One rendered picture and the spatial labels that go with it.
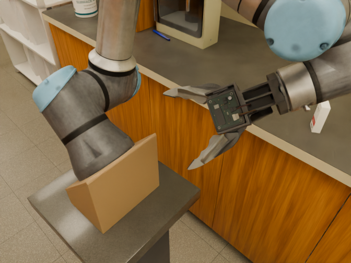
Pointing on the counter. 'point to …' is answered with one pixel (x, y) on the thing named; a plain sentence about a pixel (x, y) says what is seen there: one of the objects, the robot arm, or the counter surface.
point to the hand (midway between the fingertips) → (175, 131)
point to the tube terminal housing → (214, 7)
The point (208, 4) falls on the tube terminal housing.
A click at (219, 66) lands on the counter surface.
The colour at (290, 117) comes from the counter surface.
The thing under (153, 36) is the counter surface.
